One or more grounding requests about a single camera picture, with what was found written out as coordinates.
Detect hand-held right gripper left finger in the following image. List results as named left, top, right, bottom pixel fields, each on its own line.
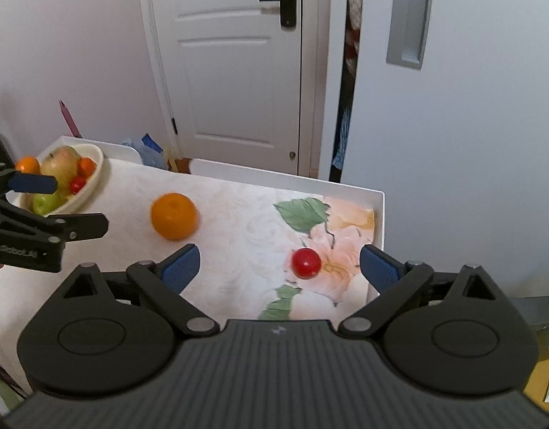
left=62, top=243, right=220, bottom=336

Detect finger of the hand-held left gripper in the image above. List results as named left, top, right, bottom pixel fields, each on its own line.
left=0, top=163, right=59, bottom=200
left=0, top=198, right=110, bottom=244

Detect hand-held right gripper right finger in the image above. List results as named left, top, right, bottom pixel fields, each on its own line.
left=339, top=244, right=510, bottom=336

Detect green apple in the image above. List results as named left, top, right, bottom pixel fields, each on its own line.
left=32, top=192, right=67, bottom=215

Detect yellow red apple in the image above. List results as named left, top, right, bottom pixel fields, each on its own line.
left=41, top=147, right=83, bottom=188

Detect white bowl with yellow print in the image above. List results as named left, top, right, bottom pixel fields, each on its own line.
left=11, top=143, right=111, bottom=216

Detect large orange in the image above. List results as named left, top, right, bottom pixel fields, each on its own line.
left=150, top=192, right=200, bottom=241

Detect floral tablecloth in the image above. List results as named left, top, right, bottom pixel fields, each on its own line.
left=0, top=156, right=376, bottom=367

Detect clear blue water jug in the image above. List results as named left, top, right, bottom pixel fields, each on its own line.
left=121, top=136, right=169, bottom=171

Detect white rimmed table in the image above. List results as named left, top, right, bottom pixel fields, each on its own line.
left=0, top=135, right=386, bottom=394

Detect grey box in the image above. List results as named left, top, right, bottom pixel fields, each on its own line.
left=509, top=296, right=549, bottom=328

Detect white sliding wardrobe door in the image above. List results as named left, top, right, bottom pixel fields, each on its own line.
left=341, top=0, right=549, bottom=300

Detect hanging clothes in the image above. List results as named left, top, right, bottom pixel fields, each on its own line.
left=330, top=0, right=361, bottom=180

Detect white panel door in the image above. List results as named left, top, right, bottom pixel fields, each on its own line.
left=137, top=0, right=320, bottom=176

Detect pink mop handle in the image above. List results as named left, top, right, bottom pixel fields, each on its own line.
left=59, top=100, right=83, bottom=139

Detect grey recessed door handle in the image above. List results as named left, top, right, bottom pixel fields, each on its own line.
left=386, top=0, right=436, bottom=70

